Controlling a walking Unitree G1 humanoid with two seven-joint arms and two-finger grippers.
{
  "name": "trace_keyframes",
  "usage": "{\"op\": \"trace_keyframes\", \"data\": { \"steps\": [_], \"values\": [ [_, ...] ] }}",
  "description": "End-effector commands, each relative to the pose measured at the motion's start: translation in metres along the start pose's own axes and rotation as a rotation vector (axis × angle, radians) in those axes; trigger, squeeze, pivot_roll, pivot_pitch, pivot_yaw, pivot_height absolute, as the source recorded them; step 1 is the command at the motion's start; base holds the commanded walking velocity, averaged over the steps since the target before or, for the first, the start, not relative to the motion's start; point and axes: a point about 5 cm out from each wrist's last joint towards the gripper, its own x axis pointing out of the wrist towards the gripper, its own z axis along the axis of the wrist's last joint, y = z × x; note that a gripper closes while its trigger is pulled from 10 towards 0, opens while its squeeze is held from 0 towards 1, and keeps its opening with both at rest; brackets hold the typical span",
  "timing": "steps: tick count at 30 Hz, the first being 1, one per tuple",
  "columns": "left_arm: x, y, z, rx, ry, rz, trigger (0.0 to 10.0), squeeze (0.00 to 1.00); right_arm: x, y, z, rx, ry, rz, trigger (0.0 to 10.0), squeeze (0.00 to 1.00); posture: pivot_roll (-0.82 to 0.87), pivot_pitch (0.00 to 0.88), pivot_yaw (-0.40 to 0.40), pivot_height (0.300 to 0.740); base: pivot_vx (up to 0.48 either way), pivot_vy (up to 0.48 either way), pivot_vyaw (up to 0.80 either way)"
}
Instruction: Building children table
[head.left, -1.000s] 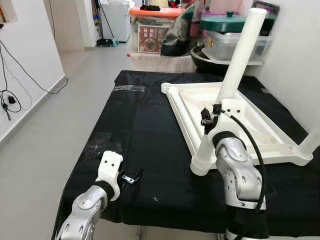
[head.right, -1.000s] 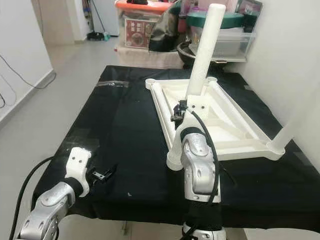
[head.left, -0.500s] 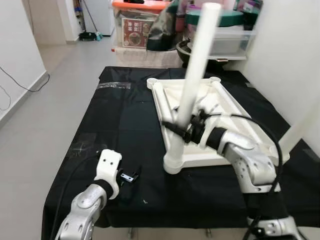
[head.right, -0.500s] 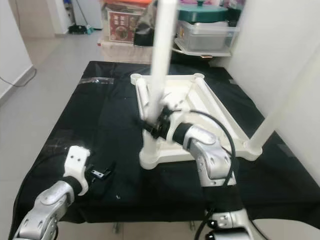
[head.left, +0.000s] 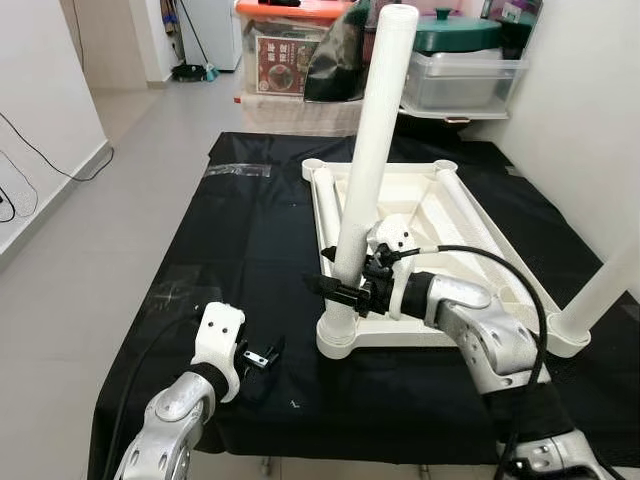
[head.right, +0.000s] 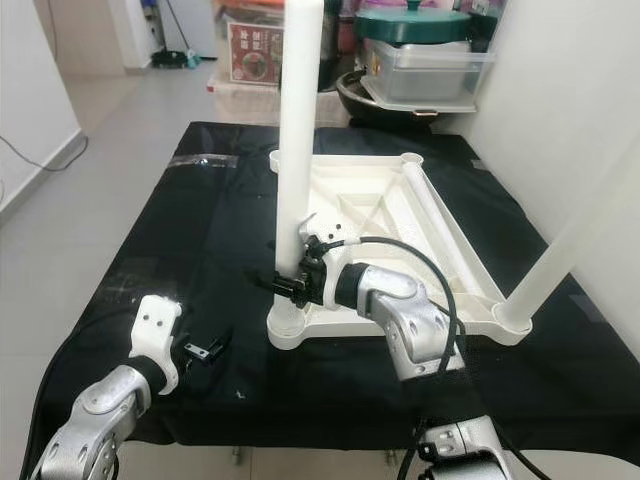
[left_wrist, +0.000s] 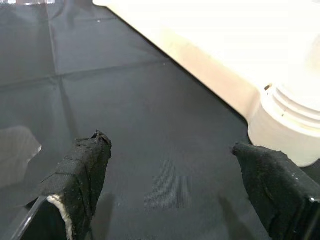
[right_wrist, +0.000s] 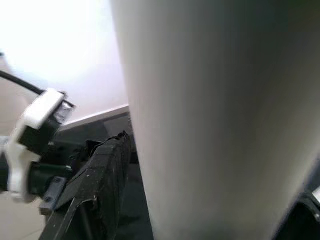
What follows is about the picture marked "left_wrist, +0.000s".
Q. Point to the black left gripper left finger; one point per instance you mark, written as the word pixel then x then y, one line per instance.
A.
pixel 75 187

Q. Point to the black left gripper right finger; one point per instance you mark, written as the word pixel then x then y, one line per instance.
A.
pixel 275 190

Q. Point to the white plastic table leg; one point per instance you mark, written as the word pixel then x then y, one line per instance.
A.
pixel 300 110

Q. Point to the white plastic children table top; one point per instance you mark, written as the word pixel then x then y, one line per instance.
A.
pixel 212 37

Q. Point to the black tablecloth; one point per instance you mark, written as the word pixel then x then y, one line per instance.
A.
pixel 150 112

